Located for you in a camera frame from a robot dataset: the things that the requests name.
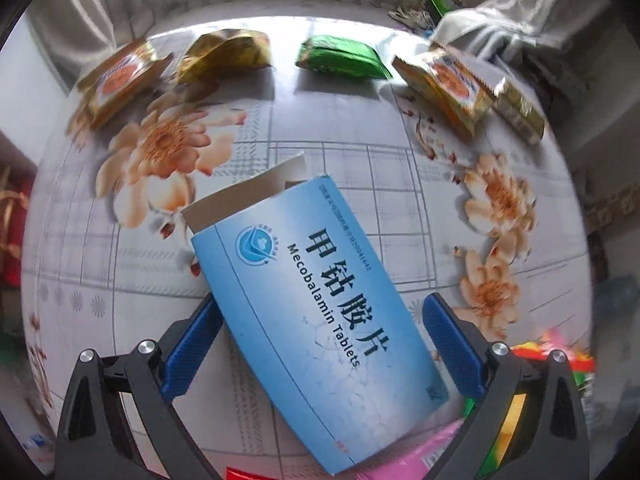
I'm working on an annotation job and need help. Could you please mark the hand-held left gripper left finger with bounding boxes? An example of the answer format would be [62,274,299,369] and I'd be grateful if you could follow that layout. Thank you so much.
[56,294,224,480]

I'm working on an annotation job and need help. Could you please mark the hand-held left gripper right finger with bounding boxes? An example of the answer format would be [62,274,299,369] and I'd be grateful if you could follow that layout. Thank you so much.
[422,294,590,480]

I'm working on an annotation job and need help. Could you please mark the pink foil wrapper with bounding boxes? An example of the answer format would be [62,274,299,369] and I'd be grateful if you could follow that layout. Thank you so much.
[345,417,467,480]

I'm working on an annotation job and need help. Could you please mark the blue medicine box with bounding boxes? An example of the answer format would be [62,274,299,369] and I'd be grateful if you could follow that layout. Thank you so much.
[181,151,450,476]

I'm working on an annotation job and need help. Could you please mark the colourful striped wrapper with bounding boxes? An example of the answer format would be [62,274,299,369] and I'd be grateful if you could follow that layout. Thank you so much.
[510,330,597,401]

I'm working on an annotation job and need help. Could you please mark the red foil wrapper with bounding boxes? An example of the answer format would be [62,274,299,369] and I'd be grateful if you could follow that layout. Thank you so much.
[226,466,273,480]

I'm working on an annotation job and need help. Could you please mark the floral plaid tablecloth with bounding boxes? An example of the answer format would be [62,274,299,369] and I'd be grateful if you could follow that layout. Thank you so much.
[17,7,598,480]

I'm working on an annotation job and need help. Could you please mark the plain gold snack packet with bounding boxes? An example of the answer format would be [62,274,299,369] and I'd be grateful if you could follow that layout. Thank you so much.
[492,79,547,147]

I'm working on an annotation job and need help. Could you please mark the orange gold snack packet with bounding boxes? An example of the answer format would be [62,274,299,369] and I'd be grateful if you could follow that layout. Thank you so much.
[391,46,507,142]
[77,39,173,132]

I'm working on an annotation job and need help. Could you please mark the crumpled gold snack packet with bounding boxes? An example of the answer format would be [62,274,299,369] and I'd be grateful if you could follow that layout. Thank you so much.
[176,29,275,87]

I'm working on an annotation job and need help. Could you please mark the green snack packet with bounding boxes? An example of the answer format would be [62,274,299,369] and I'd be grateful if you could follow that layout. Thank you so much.
[294,35,390,81]

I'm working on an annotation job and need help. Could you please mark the grey curtain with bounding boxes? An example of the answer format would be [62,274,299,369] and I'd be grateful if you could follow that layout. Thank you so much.
[431,0,616,68]

